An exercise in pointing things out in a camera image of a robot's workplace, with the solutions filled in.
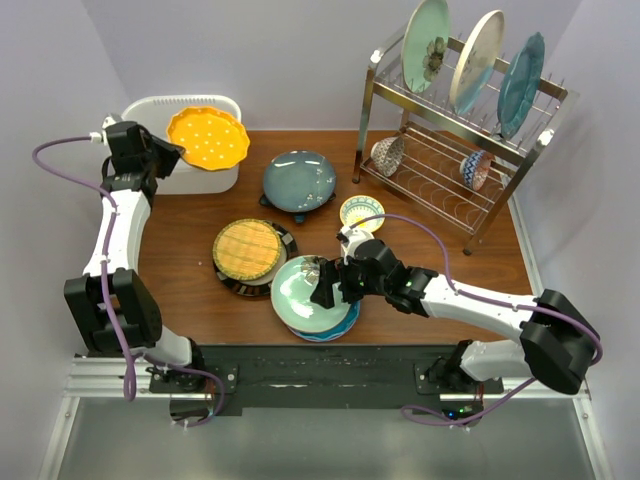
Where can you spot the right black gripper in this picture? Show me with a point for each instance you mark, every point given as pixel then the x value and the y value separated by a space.
pixel 332 272

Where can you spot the blue-grey blossom plate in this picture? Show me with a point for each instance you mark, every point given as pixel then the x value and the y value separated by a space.
pixel 298 182

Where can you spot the blue red bowl in rack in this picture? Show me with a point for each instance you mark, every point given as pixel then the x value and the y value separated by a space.
pixel 475 168

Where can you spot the teal scalloped plate in rack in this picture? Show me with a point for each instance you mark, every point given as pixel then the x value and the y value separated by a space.
pixel 519 86

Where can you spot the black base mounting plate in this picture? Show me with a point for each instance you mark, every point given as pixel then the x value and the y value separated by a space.
pixel 319 376

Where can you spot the black patterned rim plate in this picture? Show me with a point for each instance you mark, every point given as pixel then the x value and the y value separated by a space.
pixel 262 287

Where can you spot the orange dotted scalloped plate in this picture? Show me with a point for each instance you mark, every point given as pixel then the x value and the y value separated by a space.
pixel 212 139

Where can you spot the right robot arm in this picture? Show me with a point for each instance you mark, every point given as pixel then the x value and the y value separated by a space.
pixel 544 337

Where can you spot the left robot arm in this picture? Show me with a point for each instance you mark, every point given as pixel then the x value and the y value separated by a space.
pixel 112 308

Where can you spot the mint green flower plate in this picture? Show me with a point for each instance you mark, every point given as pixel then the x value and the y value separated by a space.
pixel 291 291

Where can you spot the blue dotted scalloped plate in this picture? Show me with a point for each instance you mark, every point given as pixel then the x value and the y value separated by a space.
pixel 336 332

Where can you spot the white ceramic mug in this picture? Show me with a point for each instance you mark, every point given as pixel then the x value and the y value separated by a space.
pixel 344 245

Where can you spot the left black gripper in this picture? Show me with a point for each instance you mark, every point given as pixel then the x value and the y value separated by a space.
pixel 170 153

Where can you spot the mint flower plate in rack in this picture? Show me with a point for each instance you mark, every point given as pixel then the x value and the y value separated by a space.
pixel 425 44

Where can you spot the beige blue plate in rack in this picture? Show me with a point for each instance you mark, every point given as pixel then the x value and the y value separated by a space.
pixel 476 61

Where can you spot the yellow teal patterned bowl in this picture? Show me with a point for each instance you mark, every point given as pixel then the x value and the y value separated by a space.
pixel 359 207

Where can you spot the brown patterned bowl in rack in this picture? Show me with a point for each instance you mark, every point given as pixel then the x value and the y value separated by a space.
pixel 387 155

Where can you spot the woven straw round mat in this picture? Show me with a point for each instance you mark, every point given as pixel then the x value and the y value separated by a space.
pixel 246 249

